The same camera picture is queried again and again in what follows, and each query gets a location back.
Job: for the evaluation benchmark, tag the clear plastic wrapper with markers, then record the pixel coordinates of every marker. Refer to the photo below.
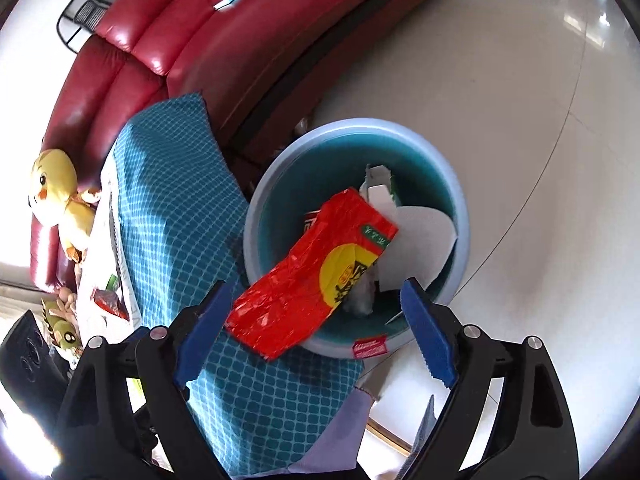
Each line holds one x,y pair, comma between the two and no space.
361,297

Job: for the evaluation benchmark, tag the printed patchwork blanket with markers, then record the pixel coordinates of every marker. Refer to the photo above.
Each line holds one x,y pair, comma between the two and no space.
170,210

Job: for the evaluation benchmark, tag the white paper tissue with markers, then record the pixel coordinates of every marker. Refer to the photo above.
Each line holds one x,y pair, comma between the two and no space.
420,240

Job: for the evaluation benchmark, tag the red leather sofa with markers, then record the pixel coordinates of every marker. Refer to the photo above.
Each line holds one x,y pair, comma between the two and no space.
165,25

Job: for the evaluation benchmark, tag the red snack bag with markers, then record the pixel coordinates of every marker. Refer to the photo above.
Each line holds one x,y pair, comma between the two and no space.
290,300

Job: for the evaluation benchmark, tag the green dinosaur plush toy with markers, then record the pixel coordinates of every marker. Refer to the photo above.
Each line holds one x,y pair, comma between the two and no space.
65,332

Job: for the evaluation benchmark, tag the torn red wrapper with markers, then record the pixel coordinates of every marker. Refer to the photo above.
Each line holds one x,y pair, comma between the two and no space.
107,302

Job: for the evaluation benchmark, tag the blue round waste bin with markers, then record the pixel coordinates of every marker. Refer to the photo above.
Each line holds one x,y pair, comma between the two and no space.
320,170

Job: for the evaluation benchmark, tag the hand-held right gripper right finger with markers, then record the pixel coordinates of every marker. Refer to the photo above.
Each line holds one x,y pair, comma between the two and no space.
430,335

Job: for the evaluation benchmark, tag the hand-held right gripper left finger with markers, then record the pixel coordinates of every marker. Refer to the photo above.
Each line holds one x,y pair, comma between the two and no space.
200,335

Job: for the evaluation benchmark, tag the brown plush toy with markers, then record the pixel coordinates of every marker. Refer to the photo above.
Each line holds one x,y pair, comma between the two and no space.
67,300

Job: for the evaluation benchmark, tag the yellow duck plush toy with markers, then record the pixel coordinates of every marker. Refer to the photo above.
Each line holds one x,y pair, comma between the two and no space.
50,180

